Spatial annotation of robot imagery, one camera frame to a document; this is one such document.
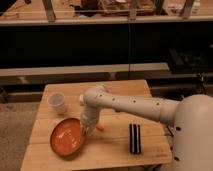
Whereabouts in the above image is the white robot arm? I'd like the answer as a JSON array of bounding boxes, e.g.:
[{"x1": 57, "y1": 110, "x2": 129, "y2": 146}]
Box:
[{"x1": 79, "y1": 85, "x2": 213, "y2": 171}]

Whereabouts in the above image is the long wooden shelf bench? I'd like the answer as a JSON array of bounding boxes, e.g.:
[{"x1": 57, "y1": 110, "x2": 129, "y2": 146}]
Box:
[{"x1": 0, "y1": 62, "x2": 213, "y2": 87}]

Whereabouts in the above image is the black cable on floor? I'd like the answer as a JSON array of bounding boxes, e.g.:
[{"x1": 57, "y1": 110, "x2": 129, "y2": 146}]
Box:
[{"x1": 196, "y1": 73, "x2": 208, "y2": 98}]

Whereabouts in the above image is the black equipment on shelf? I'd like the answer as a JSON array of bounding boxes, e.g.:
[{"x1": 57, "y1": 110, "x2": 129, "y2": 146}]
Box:
[{"x1": 167, "y1": 48, "x2": 213, "y2": 74}]

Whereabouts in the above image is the wooden table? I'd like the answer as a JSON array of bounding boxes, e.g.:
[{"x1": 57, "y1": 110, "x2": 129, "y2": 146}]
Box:
[{"x1": 21, "y1": 83, "x2": 171, "y2": 171}]

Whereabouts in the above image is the clear plastic cup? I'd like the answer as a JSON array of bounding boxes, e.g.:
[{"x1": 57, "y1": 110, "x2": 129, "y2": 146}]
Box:
[{"x1": 47, "y1": 92, "x2": 66, "y2": 115}]

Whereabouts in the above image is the white remote control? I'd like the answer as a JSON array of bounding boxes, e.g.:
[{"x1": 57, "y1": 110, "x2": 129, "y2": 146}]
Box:
[{"x1": 79, "y1": 94, "x2": 84, "y2": 106}]

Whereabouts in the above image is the orange ceramic bowl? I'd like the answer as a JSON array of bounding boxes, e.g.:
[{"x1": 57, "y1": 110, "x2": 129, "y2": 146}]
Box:
[{"x1": 50, "y1": 118, "x2": 85, "y2": 157}]

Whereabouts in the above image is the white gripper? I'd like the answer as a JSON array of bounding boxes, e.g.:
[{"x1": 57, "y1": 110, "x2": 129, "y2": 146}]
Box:
[{"x1": 80, "y1": 106, "x2": 100, "y2": 135}]

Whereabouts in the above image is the black striped rectangular block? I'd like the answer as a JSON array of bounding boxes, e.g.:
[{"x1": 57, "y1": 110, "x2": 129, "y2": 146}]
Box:
[{"x1": 129, "y1": 124, "x2": 141, "y2": 154}]

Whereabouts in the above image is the small orange carrot toy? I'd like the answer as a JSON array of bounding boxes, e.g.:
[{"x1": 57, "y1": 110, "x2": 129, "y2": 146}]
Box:
[{"x1": 96, "y1": 123, "x2": 104, "y2": 131}]

